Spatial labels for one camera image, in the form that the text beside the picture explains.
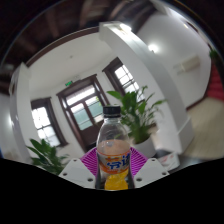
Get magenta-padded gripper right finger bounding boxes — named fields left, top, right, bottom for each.
left=129, top=147, right=170, bottom=190

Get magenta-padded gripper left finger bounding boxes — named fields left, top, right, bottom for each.
left=58, top=148, right=101, bottom=190

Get clear orange-label drink bottle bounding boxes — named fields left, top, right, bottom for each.
left=95, top=105, right=134, bottom=192

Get white printed paper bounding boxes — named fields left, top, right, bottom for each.
left=156, top=151, right=181, bottom=171

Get leafy plant in white pot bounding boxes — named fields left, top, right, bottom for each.
left=26, top=138, right=69, bottom=176
left=106, top=85, right=168, bottom=159

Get dark-framed window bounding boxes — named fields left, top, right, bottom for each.
left=102, top=57, right=146, bottom=101
left=30, top=97, right=68, bottom=148

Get dark wooden glass door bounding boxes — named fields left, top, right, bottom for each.
left=56, top=74, right=111, bottom=153

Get red carpeted stairs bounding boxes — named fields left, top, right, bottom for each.
left=207, top=63, right=224, bottom=103

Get small green plant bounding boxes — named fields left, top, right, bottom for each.
left=209, top=48, right=223, bottom=63

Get white wall unit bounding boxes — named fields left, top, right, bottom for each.
left=173, top=54, right=202, bottom=75

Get glowing wall lamp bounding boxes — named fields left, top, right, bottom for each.
left=147, top=43, right=160, bottom=54

